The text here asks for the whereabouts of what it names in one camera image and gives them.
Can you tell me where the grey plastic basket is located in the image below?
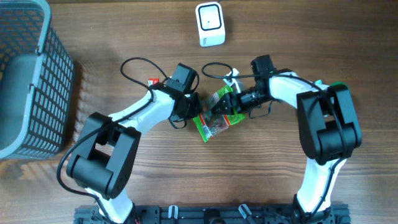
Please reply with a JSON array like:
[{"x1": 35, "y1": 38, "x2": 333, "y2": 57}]
[{"x1": 1, "y1": 0, "x2": 75, "y2": 159}]

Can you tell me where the green lid jar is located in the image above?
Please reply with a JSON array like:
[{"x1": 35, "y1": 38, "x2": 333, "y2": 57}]
[{"x1": 330, "y1": 82, "x2": 346, "y2": 86}]

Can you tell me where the green snack bag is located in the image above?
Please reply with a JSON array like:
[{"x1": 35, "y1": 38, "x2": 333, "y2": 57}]
[{"x1": 193, "y1": 85, "x2": 246, "y2": 142}]

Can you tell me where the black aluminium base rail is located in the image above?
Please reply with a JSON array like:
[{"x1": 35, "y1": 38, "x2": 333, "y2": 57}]
[{"x1": 73, "y1": 204, "x2": 351, "y2": 224}]

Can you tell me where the red toothpaste box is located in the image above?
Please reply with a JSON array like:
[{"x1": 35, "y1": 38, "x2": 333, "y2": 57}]
[{"x1": 147, "y1": 78, "x2": 159, "y2": 86}]

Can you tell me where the white barcode scanner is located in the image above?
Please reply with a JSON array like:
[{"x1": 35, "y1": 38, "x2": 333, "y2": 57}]
[{"x1": 195, "y1": 1, "x2": 226, "y2": 47}]

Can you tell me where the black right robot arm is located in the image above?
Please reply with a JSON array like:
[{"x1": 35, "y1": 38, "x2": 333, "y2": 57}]
[{"x1": 211, "y1": 55, "x2": 362, "y2": 223}]

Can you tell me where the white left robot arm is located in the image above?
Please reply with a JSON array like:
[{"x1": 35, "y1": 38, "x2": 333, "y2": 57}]
[{"x1": 60, "y1": 83, "x2": 201, "y2": 223}]

